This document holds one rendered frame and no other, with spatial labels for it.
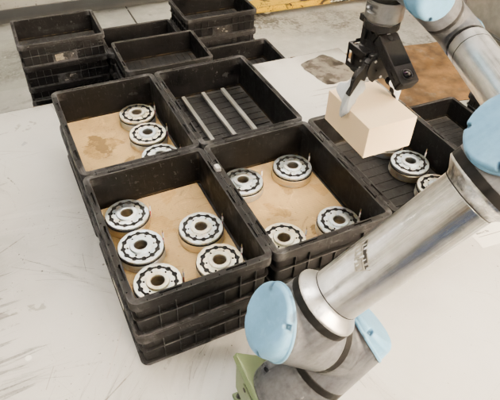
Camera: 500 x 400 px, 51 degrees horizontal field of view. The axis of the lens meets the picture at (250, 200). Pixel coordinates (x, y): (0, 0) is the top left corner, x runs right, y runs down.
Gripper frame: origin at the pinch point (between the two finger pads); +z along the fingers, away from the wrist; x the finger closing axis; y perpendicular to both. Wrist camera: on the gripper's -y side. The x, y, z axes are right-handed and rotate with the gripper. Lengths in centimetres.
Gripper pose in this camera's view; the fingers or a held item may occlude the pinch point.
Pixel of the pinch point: (370, 111)
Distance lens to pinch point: 119.2
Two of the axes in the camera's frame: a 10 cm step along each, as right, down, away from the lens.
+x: -9.1, 2.6, -3.2
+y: -4.1, -6.2, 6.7
